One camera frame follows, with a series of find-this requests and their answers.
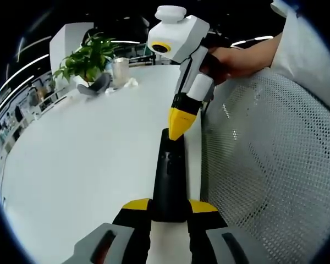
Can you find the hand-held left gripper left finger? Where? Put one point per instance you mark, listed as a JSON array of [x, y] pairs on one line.
[[126, 220]]

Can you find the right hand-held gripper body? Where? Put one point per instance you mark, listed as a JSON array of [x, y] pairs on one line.
[[181, 35]]

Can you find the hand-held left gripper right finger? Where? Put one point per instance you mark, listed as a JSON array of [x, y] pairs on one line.
[[206, 220]]

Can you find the black remote control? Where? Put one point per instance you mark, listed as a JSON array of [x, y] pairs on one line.
[[169, 178]]

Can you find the person's right hand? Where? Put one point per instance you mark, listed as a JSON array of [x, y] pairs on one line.
[[236, 61]]

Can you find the crumpled white tissue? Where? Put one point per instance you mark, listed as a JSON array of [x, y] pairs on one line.
[[110, 91], [132, 83]]

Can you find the dark goggles headset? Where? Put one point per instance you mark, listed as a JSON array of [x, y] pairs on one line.
[[99, 85]]

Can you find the green potted plant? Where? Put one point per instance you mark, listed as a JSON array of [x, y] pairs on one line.
[[88, 60]]

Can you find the cluttered office shelving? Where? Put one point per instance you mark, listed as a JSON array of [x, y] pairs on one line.
[[16, 115]]

